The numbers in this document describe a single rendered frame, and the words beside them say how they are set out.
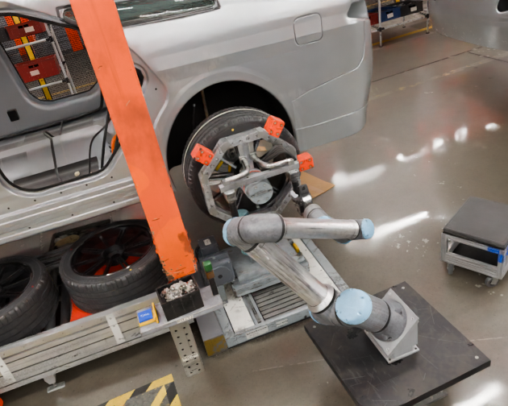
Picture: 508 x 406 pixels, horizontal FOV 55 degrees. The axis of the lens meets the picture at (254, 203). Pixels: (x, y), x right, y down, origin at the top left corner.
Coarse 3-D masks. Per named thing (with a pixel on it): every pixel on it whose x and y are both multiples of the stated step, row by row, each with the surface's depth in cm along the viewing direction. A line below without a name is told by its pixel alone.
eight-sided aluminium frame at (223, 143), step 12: (240, 132) 255; (252, 132) 253; (264, 132) 253; (216, 144) 254; (228, 144) 250; (276, 144) 259; (288, 144) 261; (216, 156) 251; (204, 168) 256; (204, 180) 255; (300, 180) 274; (204, 192) 258; (288, 192) 275; (276, 204) 281; (216, 216) 267; (228, 216) 270
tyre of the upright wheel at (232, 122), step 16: (240, 112) 264; (256, 112) 268; (208, 128) 260; (224, 128) 254; (240, 128) 257; (192, 144) 265; (208, 144) 256; (192, 160) 259; (192, 176) 261; (192, 192) 266
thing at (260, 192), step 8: (256, 168) 264; (248, 184) 253; (256, 184) 249; (264, 184) 250; (248, 192) 252; (256, 192) 251; (264, 192) 253; (272, 192) 254; (256, 200) 253; (264, 200) 255
